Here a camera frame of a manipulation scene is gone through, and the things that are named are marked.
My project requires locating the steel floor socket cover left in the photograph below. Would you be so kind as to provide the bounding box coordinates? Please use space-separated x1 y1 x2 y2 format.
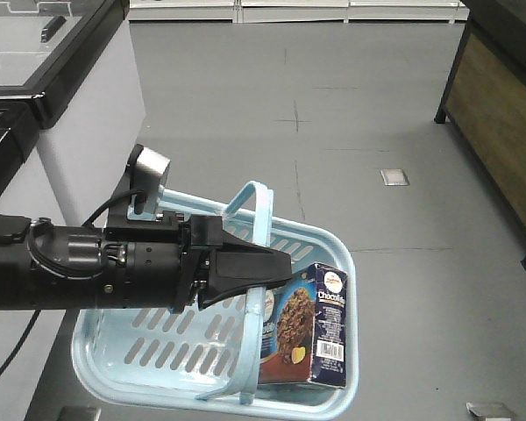
57 406 102 421

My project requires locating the steel floor socket cover far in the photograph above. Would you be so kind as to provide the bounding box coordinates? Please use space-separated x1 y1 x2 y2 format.
380 168 409 186

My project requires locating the white chest freezer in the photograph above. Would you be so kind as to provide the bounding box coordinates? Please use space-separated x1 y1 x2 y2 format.
0 101 64 420
0 1 145 225

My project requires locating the chocolate cookie box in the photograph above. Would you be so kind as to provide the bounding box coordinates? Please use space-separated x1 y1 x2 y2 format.
259 262 348 388

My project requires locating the light blue plastic basket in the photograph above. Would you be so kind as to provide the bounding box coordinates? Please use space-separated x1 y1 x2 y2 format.
71 182 359 420

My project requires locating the steel floor socket cover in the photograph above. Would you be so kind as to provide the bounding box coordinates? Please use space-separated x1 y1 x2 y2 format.
380 168 409 186
57 406 102 421

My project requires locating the white shelf base row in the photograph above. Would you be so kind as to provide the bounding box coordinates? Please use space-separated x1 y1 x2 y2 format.
128 0 469 24

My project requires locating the far white chest freezer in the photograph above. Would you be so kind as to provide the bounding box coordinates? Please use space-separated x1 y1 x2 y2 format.
0 1 145 225

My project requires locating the dark wooden display stand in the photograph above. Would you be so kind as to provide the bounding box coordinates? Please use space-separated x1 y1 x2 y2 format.
434 1 526 270

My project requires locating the open floor socket with plug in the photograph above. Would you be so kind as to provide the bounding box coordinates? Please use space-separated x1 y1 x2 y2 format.
466 402 516 421

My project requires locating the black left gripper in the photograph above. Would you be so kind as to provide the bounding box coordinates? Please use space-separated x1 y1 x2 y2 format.
96 210 292 312

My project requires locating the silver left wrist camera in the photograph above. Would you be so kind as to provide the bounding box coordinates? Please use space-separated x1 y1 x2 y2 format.
125 144 170 219

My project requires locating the near white chest freezer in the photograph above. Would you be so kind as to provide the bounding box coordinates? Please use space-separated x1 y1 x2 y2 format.
0 101 64 420

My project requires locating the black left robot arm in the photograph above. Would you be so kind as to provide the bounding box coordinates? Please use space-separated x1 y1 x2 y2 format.
0 211 293 313

